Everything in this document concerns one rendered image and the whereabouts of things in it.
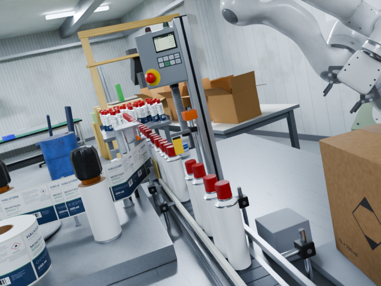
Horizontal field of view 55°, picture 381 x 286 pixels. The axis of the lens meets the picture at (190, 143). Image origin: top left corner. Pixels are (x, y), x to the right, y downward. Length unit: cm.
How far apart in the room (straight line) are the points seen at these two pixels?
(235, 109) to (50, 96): 707
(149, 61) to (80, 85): 836
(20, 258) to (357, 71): 106
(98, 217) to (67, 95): 850
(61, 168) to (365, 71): 468
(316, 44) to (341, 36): 9
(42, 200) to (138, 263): 49
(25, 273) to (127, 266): 27
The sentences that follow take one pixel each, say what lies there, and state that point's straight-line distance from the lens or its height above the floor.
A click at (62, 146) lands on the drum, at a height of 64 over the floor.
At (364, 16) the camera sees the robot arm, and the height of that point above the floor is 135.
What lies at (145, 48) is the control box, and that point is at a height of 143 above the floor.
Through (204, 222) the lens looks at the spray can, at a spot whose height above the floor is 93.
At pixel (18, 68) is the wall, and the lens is 951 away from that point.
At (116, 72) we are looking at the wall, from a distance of 989.
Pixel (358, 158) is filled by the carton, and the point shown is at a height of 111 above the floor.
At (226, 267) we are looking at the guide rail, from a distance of 82.
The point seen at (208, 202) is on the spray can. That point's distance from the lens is 85.
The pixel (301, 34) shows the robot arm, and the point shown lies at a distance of 124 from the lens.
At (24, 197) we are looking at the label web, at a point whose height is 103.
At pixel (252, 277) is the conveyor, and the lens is 84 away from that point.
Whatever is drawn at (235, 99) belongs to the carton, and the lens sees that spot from 293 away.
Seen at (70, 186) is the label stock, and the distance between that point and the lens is 136.
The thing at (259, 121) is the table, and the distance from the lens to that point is 307.
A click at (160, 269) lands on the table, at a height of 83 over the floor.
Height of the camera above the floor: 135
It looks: 12 degrees down
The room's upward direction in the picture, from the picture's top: 14 degrees counter-clockwise
